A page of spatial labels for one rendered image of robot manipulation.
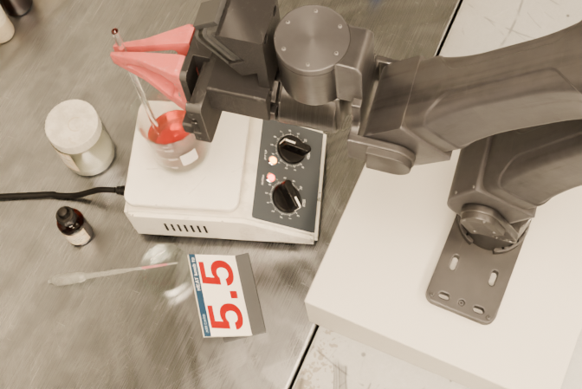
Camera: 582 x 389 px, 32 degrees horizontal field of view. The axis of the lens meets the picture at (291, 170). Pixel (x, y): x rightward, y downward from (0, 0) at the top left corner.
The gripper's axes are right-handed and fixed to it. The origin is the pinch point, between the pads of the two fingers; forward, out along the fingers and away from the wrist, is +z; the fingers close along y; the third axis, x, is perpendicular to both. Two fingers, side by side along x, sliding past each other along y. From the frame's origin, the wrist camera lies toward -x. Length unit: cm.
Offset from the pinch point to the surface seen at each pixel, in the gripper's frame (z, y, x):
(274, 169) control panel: -11.3, -1.7, 22.5
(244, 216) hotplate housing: -9.9, 4.5, 21.4
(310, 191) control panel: -15.3, -0.9, 24.7
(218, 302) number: -9.0, 12.9, 25.6
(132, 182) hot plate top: 2.1, 4.3, 19.5
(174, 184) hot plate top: -2.3, 3.6, 19.5
